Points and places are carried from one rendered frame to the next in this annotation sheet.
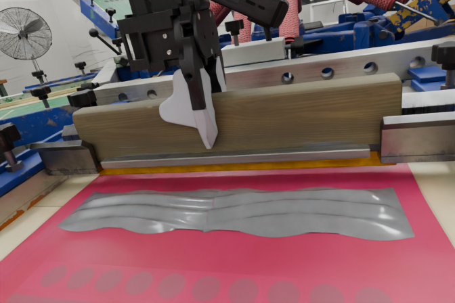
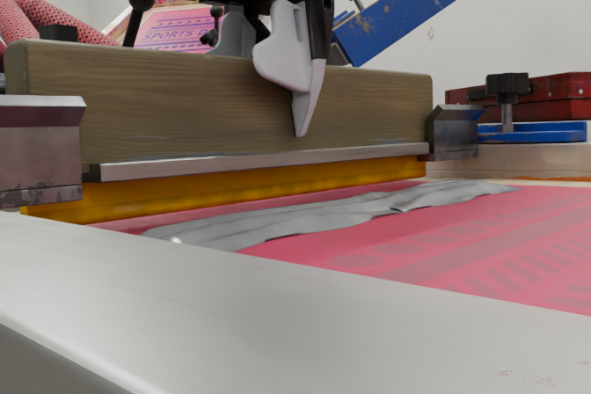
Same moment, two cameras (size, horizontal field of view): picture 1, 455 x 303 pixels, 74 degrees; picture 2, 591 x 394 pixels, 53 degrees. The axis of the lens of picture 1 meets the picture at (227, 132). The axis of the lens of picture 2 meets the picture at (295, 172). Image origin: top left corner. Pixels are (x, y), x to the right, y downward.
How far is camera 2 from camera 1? 45 cm
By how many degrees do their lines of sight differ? 64
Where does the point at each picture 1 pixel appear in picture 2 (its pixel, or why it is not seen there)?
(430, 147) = (457, 142)
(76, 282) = (406, 250)
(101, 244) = (320, 242)
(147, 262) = (425, 227)
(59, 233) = not seen: hidden behind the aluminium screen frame
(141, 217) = (303, 220)
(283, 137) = (360, 130)
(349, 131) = (406, 127)
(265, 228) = (445, 200)
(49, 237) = not seen: hidden behind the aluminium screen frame
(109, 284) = (443, 238)
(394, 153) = (441, 148)
